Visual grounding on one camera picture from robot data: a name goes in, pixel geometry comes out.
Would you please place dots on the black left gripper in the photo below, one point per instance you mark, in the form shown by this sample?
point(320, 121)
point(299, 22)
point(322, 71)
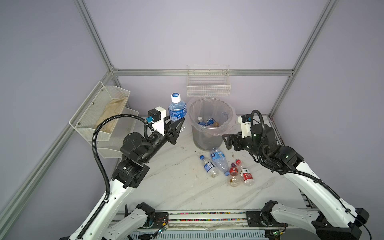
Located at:
point(169, 132)

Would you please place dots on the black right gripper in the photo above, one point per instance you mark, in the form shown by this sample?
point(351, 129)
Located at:
point(227, 142)

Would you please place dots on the clear bottle blue label white cap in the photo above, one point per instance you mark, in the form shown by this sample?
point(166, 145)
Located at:
point(177, 108)

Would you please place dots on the small bottle blue cap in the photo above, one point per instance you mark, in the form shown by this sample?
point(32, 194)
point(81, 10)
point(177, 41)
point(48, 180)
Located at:
point(209, 167)

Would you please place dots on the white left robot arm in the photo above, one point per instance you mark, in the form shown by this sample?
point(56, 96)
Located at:
point(125, 179)

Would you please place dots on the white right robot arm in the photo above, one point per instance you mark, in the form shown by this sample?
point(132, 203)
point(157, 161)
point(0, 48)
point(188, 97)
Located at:
point(334, 219)

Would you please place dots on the grey mesh waste bin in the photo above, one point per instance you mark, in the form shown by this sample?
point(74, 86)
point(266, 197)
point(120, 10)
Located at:
point(206, 142)

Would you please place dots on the clear plastic bin liner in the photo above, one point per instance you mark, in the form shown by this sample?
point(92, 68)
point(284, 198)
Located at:
point(214, 108)

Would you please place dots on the large clear bottle light-blue label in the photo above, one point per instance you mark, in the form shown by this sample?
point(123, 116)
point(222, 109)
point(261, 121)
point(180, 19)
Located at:
point(220, 161)

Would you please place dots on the red label bottle purple cap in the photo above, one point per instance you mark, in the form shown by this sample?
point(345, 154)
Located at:
point(234, 171)

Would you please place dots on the beige cloth in shelf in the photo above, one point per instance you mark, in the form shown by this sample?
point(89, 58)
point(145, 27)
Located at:
point(114, 107)

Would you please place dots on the lower white mesh shelf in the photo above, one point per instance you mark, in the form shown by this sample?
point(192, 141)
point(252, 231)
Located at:
point(111, 148)

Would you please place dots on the white mesh shelf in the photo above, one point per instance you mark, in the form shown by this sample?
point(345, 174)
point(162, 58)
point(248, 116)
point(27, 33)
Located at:
point(111, 148)
point(101, 103)

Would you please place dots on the upper white mesh shelf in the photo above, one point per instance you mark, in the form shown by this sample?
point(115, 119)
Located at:
point(101, 103)

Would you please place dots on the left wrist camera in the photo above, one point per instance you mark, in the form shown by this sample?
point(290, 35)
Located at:
point(158, 115)

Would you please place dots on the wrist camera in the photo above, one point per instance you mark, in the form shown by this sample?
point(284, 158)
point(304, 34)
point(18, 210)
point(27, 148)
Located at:
point(158, 115)
point(245, 122)

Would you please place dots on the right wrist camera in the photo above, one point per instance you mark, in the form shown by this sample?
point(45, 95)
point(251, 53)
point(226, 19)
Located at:
point(245, 122)

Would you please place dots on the white wire wall basket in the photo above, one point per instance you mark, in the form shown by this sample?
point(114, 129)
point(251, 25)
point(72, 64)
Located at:
point(208, 81)

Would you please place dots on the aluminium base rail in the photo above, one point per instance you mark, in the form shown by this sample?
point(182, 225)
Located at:
point(212, 225)

